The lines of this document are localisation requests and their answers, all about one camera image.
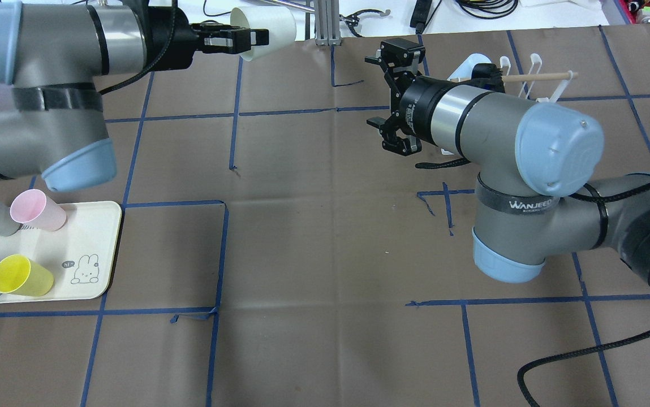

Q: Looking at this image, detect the yellow plastic cup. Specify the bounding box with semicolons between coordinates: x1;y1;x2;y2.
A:
0;253;55;297

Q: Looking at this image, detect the pink plastic cup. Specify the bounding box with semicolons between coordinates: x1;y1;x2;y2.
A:
10;189;68;232

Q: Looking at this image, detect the white wire cup rack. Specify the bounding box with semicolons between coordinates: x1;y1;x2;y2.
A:
494;53;579;103

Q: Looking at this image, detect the cream tray with rabbit drawing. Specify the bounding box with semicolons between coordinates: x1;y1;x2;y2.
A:
0;201;122;304

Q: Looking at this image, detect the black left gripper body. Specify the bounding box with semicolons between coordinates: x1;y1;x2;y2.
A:
144;6;204;71

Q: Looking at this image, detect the light blue plastic cup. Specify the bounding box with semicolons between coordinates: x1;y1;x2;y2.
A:
448;53;492;83

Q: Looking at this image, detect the cream white plastic cup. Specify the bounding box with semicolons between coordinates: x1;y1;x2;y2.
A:
231;6;297;62

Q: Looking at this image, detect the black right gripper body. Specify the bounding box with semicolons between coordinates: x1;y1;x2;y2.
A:
399;76;444;145

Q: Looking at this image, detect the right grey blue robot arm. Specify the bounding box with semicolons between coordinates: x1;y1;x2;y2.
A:
365;38;650;286

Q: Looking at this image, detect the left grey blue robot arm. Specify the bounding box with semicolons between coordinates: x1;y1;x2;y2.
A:
0;1;274;192

